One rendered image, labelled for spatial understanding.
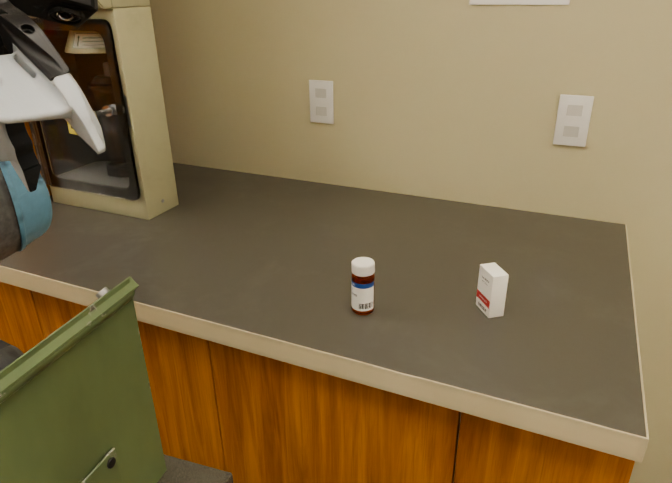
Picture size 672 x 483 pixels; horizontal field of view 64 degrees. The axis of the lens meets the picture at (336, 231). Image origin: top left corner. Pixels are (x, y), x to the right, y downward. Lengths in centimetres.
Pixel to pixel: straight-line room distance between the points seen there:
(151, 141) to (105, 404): 90
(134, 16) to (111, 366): 93
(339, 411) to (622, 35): 95
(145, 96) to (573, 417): 105
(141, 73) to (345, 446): 89
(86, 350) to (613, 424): 62
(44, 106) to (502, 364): 67
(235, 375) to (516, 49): 92
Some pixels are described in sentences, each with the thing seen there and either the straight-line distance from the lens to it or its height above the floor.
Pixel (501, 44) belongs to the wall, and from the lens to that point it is 135.
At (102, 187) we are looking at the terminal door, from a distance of 142.
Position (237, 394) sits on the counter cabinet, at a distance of 105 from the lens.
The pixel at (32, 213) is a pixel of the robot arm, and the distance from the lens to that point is 62.
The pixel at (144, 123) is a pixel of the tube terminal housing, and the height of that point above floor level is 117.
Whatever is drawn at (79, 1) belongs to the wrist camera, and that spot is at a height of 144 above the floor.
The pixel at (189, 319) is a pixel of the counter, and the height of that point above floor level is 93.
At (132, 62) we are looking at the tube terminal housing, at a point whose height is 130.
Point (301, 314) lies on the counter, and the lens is 93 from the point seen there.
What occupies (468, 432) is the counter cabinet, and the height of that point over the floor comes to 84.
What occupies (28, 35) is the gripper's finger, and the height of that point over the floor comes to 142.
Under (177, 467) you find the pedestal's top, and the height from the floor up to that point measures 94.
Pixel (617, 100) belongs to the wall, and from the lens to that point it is 135.
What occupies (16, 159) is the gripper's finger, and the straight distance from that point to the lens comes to 53.
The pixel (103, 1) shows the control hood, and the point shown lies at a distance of 126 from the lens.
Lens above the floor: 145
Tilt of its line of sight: 24 degrees down
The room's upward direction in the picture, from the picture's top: 1 degrees counter-clockwise
